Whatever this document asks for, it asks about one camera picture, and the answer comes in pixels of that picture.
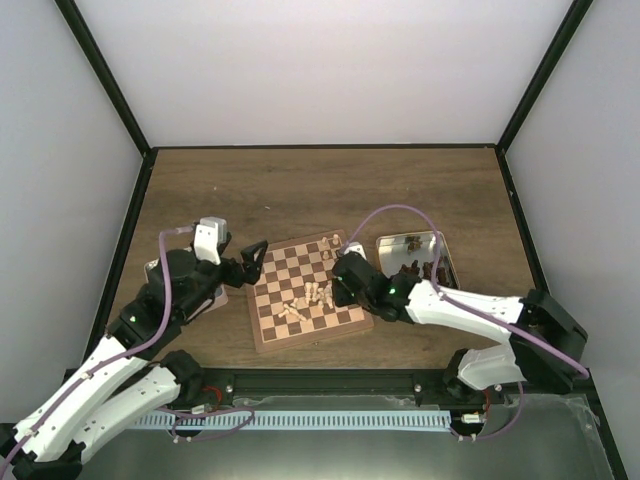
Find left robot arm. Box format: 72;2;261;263
1;240;268;479

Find purple cable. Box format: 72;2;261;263
0;225;194;480
344;204;591;441

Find pile of dark chess pieces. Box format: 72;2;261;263
399;235;452;287

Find pile of light chess pieces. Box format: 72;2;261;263
277;232;345;324

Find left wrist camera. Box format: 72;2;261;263
192;216;228;265

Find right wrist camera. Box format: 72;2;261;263
339;241;367;259

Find black frame posts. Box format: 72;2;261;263
54;1;628;479

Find right metal tray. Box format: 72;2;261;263
376;231;460;289

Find metal tray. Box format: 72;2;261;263
144;259;229;314
376;231;460;289

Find black front rail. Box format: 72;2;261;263
64;367;591;406

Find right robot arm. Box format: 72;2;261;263
332;251;589;403

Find left metal tray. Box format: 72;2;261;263
144;259;229;314

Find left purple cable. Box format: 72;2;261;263
0;225;194;480

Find light blue cable duct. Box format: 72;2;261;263
129;410;451;433

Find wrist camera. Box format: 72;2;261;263
339;241;367;259
192;216;228;265

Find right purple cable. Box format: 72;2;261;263
344;204;591;441

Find wooden chess board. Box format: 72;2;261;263
247;230;374;353

